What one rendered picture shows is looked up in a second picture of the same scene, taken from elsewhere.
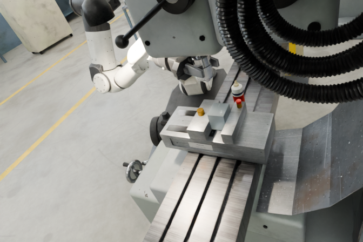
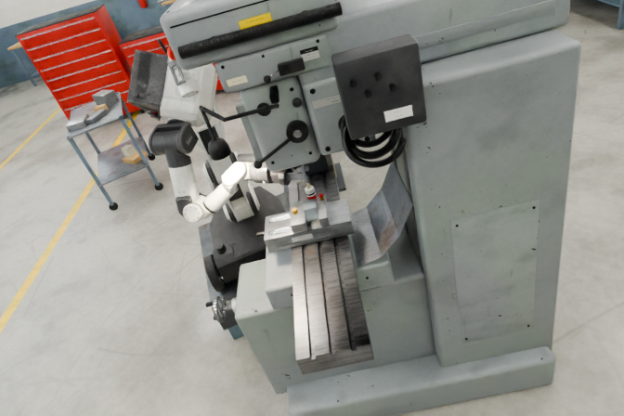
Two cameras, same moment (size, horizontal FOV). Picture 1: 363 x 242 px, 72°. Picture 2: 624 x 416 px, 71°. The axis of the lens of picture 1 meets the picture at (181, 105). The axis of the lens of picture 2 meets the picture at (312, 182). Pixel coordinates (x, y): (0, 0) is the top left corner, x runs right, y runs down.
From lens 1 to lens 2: 100 cm
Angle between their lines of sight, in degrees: 26
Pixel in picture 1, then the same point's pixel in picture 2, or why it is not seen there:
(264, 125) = (344, 207)
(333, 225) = (407, 264)
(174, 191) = (298, 274)
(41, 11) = not seen: outside the picture
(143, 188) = (249, 307)
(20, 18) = not seen: outside the picture
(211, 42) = (315, 154)
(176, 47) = (293, 161)
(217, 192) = (330, 261)
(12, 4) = not seen: outside the picture
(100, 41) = (188, 175)
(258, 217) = (361, 270)
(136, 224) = (213, 403)
